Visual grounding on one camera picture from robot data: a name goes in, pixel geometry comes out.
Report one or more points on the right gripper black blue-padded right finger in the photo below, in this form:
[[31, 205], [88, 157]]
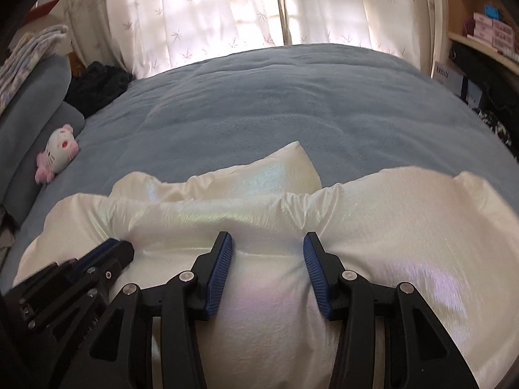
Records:
[[418, 350]]

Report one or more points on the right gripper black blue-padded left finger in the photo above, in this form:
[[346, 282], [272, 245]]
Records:
[[117, 352]]

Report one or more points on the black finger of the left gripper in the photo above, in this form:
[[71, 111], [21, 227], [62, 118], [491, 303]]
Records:
[[101, 267]]

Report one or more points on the white iridescent puffer jacket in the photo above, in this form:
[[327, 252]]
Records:
[[455, 238]]

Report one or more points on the black clothes pile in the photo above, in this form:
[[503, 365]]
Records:
[[97, 87]]

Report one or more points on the pink white plush toy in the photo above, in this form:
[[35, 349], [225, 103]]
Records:
[[60, 151]]

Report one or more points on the blue-grey pillow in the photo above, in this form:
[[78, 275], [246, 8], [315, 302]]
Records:
[[37, 109]]

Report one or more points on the purple patterned folded quilt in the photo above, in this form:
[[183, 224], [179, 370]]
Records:
[[30, 50]]

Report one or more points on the black white patterned garment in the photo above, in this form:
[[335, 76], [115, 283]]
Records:
[[497, 127]]

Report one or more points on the white floral left curtain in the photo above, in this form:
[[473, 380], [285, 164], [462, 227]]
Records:
[[148, 37]]

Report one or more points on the white floral curtain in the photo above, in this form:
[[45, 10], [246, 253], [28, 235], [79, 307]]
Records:
[[148, 37], [412, 30]]

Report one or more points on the blue-grey fleece bed blanket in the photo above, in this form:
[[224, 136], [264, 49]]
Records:
[[355, 111]]

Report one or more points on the white cardboard box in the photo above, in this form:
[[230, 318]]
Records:
[[458, 83]]

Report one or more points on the pink boxes on shelf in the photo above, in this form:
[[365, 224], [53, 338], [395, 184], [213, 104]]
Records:
[[491, 32]]

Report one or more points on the white floral right curtain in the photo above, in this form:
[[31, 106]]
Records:
[[412, 30]]

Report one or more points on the wooden curved shelf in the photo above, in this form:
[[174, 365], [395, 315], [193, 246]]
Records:
[[458, 11]]

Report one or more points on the red wall decoration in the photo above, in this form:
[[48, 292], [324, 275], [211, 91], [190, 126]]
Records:
[[40, 11]]

